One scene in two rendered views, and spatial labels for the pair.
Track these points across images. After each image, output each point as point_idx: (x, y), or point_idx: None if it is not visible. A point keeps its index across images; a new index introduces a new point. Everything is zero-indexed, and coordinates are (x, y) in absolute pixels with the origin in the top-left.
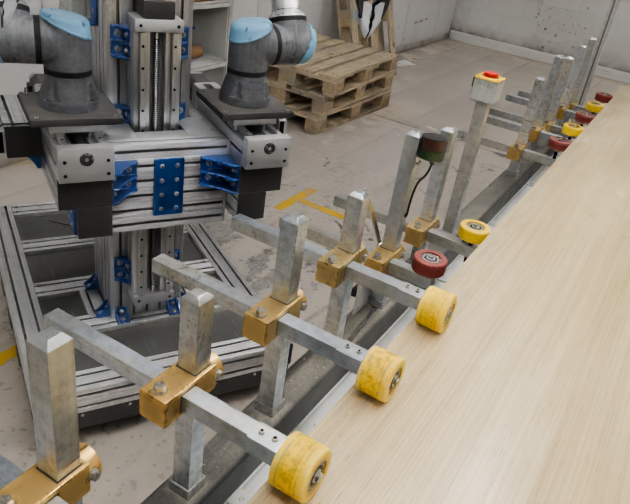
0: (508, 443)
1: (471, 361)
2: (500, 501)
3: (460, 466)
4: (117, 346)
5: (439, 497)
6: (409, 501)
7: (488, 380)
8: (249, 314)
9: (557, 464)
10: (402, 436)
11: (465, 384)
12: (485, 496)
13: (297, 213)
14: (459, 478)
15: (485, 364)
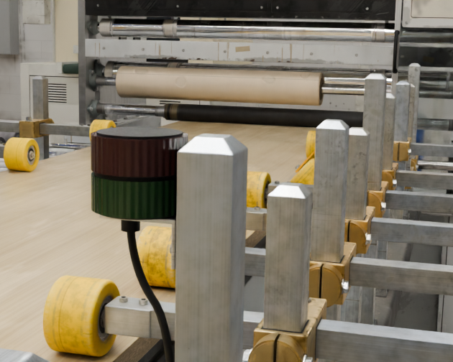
0: (3, 276)
1: (21, 323)
2: (31, 253)
3: (65, 261)
4: (438, 225)
5: (90, 249)
6: (118, 246)
7: (3, 311)
8: (348, 242)
9: None
10: (127, 267)
11: (41, 304)
12: (44, 253)
13: (332, 120)
14: (68, 257)
15: None
